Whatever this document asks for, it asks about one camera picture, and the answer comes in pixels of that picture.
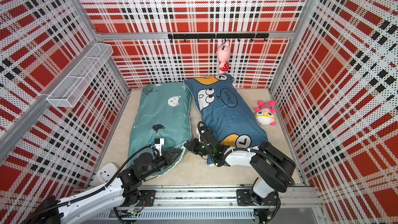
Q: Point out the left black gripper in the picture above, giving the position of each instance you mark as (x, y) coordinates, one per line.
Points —
(168, 158)

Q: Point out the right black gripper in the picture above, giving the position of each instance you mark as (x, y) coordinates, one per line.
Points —
(193, 143)

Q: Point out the green cat-print pillow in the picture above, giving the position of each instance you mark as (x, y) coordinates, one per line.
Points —
(163, 113)

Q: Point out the blue cartoon-print pillow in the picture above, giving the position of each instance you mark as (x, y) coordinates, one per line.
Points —
(225, 112)

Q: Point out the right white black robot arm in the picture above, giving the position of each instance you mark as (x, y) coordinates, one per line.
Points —
(274, 168)

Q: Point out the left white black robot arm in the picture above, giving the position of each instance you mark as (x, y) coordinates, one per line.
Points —
(121, 190)

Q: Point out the pink yellow plush toy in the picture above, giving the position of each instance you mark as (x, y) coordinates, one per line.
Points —
(265, 113)

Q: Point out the pink hanging plush toy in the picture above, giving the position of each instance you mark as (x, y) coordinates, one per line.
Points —
(223, 55)

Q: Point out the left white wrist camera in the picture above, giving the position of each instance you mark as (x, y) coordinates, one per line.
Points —
(157, 145)

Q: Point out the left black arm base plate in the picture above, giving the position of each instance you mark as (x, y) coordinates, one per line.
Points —
(140, 198)

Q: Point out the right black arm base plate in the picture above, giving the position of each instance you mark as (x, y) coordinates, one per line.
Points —
(246, 197)

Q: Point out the black wall hook rail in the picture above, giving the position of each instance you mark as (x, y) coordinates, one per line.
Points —
(185, 37)

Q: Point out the white wire mesh basket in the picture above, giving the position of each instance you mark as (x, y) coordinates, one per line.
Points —
(72, 87)

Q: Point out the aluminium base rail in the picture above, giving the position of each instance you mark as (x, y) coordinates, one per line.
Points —
(210, 201)

